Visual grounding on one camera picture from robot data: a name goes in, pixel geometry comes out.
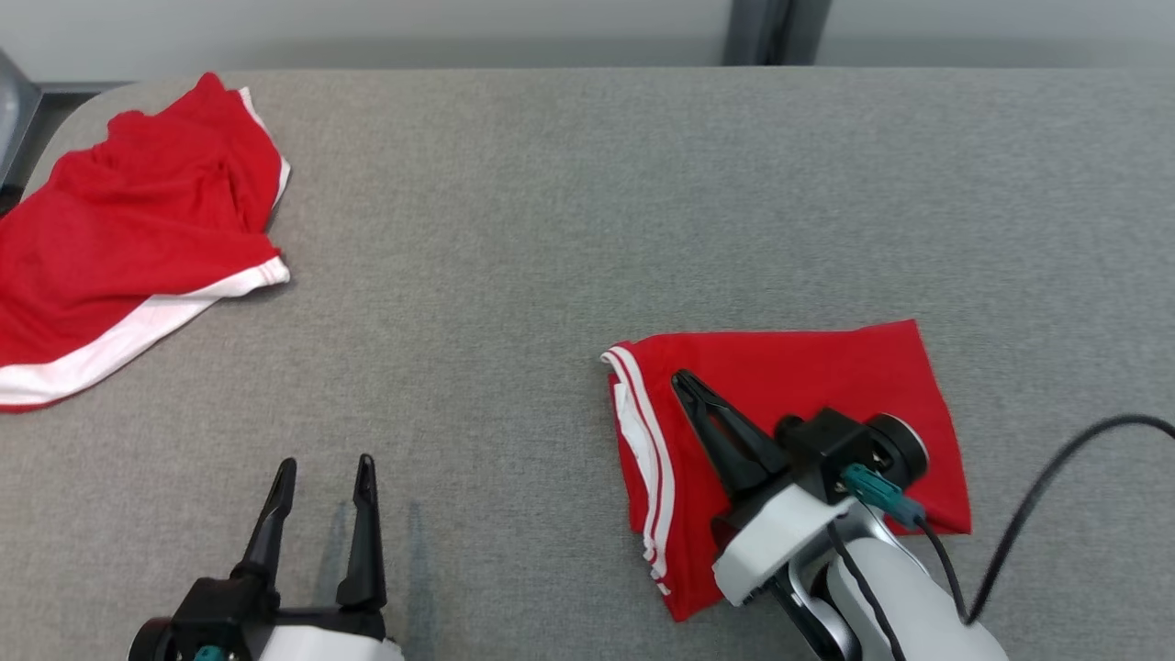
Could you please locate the grey metal frame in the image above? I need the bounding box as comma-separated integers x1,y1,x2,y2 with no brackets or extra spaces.
0,50,42,217

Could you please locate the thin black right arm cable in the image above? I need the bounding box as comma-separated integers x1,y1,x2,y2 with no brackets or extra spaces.
824,521,908,661

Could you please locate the red white jersey black print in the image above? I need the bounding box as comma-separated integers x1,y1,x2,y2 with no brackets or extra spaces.
601,319,972,623

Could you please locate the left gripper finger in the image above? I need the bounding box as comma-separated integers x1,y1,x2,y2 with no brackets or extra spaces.
241,457,298,585
335,453,388,612

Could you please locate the grey wall post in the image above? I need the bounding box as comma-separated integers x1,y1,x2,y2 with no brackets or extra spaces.
722,0,832,67

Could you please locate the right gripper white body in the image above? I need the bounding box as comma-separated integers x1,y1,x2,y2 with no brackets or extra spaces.
711,476,888,608

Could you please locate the red shorts white band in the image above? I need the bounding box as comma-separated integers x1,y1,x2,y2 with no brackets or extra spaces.
0,72,292,414

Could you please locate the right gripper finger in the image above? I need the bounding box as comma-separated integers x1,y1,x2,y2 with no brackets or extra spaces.
672,369,791,480
677,389,768,503

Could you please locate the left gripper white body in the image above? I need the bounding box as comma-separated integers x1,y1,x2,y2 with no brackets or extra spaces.
252,604,406,661

